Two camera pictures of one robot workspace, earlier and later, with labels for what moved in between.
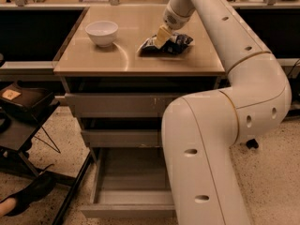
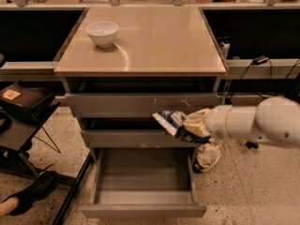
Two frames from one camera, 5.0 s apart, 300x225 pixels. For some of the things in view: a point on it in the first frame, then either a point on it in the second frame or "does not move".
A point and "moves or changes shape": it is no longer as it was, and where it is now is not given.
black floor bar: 80,175 does not move
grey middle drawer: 124,138 does not move
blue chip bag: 178,43 moves or changes shape
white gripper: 174,20 to 217,122
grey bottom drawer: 130,183 does not move
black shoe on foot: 37,190 does not move
